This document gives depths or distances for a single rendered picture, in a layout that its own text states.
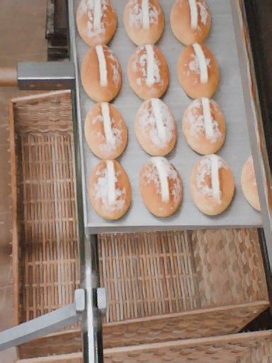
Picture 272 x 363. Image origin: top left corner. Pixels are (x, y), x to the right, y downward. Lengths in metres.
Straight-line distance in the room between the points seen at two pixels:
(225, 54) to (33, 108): 0.62
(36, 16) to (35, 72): 0.88
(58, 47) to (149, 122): 0.68
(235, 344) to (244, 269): 0.16
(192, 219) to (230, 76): 0.27
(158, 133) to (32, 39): 0.95
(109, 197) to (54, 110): 0.73
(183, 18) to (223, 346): 0.60
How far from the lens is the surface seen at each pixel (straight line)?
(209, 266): 1.93
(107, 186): 1.33
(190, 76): 1.46
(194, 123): 1.40
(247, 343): 1.70
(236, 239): 1.82
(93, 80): 1.44
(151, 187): 1.34
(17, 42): 2.28
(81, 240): 1.35
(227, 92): 1.50
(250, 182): 1.37
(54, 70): 1.46
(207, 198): 1.34
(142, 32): 1.50
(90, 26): 1.50
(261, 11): 1.31
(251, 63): 1.22
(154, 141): 1.39
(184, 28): 1.51
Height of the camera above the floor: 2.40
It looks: 62 degrees down
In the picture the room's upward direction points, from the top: 7 degrees clockwise
